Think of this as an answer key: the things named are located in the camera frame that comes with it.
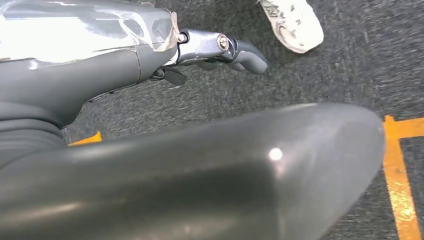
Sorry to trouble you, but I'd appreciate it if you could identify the person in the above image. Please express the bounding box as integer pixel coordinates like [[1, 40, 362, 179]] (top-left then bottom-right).
[[257, 0, 325, 55]]

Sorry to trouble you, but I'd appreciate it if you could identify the yellow floor tape square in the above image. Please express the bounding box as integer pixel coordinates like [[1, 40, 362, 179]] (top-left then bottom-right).
[[67, 114, 424, 240]]

